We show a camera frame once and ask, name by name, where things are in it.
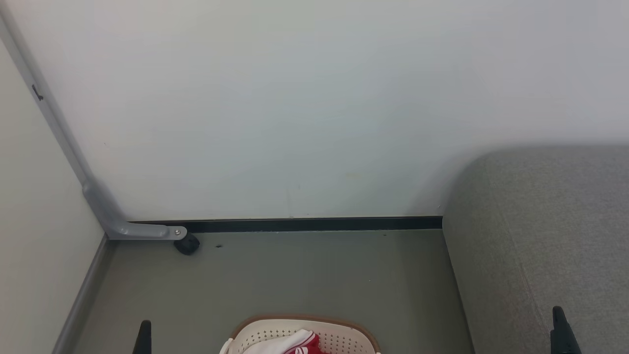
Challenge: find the white and red striped garment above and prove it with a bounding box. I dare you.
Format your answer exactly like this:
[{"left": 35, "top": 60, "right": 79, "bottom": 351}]
[{"left": 243, "top": 329, "right": 323, "bottom": 354}]

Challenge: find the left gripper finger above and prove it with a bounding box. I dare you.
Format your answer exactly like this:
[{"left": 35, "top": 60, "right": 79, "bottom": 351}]
[{"left": 132, "top": 320, "right": 152, "bottom": 354}]

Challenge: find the black baseboard strip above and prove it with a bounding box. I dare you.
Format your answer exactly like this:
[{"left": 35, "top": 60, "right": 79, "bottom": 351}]
[{"left": 129, "top": 216, "right": 443, "bottom": 234}]

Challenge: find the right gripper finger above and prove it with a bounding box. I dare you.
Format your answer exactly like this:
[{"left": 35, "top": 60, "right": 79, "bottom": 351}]
[{"left": 550, "top": 305, "right": 581, "bottom": 354}]

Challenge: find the grey fabric sofa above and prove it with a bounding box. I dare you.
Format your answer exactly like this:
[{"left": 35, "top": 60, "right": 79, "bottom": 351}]
[{"left": 442, "top": 145, "right": 629, "bottom": 354}]

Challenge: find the white perforated laundry basket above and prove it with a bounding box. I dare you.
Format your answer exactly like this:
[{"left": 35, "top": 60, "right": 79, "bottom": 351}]
[{"left": 219, "top": 315, "right": 382, "bottom": 354}]

